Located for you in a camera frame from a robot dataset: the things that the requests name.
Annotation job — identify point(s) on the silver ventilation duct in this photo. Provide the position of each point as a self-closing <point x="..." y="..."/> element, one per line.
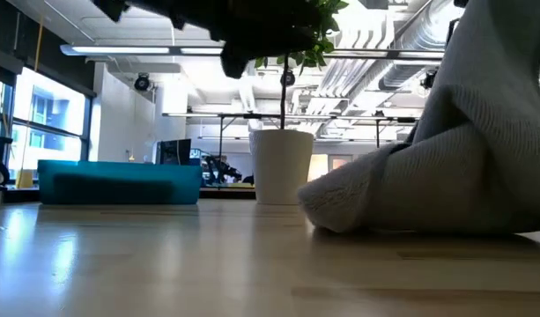
<point x="415" y="44"/>

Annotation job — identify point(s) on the grey microfiber towel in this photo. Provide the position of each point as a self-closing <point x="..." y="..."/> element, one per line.
<point x="450" y="176"/>

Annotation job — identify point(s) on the long ceiling light strip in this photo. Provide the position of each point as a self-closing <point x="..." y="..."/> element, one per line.
<point x="384" y="54"/>
<point x="120" y="49"/>

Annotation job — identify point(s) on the teal plastic bin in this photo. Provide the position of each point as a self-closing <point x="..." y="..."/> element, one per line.
<point x="120" y="182"/>

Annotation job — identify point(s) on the black ceiling camera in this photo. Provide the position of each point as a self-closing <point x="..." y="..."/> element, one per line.
<point x="429" y="80"/>

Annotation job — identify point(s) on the black computer monitor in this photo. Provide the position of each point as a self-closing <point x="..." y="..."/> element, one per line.
<point x="175" y="152"/>

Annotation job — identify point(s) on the yellow box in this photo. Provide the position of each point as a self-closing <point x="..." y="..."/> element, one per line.
<point x="25" y="179"/>

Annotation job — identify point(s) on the large window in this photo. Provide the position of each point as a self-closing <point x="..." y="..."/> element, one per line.
<point x="49" y="110"/>

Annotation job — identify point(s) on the round black ceiling device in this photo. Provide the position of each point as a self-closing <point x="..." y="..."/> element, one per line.
<point x="288" y="78"/>
<point x="142" y="83"/>

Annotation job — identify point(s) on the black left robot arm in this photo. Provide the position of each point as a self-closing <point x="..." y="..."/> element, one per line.
<point x="111" y="6"/>

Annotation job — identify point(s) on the black background robot arm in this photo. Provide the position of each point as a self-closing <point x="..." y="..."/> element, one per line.
<point x="221" y="169"/>

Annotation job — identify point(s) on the green plant in white pot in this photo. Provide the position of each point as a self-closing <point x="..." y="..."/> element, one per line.
<point x="280" y="167"/>

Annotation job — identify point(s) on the black metal rack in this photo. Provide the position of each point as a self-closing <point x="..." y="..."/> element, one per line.
<point x="378" y="132"/>

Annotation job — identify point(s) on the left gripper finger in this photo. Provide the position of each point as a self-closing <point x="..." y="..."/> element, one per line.
<point x="236" y="64"/>

